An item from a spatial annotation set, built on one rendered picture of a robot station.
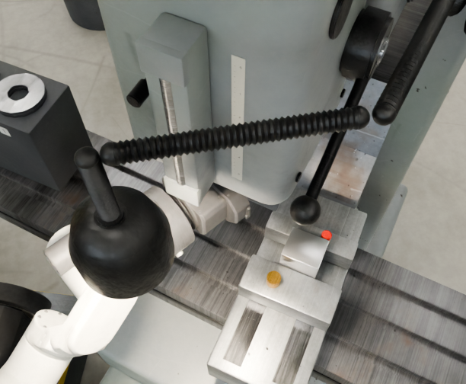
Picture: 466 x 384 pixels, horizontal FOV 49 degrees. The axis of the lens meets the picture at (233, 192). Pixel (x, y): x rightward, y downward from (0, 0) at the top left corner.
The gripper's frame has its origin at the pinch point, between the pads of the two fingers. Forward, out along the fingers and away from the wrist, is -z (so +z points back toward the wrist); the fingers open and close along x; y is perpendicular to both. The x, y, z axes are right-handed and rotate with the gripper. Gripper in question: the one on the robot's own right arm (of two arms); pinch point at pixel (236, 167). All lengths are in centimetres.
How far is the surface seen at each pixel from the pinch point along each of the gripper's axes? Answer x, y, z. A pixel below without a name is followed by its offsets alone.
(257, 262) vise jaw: -7.0, 17.6, 1.5
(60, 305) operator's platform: 40, 84, 30
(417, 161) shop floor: 12, 122, -118
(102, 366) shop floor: 31, 124, 31
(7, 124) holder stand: 36.8, 10.1, 18.1
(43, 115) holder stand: 34.6, 10.0, 12.7
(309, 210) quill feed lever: -16.1, -15.6, 5.6
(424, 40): -18.4, -35.3, 1.5
